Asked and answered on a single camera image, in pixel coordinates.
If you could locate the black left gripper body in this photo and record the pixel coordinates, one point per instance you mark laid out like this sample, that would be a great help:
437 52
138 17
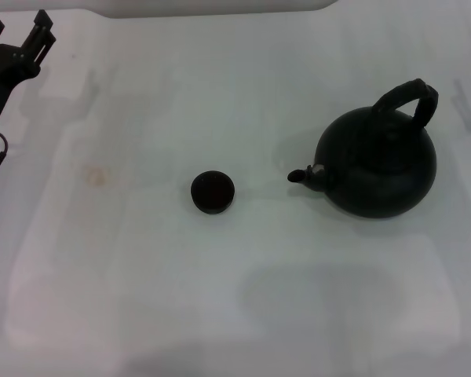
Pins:
2 70

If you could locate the small black teacup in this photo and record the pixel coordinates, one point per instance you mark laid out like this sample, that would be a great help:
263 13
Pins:
212 192

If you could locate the black round teapot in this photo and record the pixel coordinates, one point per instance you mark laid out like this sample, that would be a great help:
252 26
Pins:
377 176

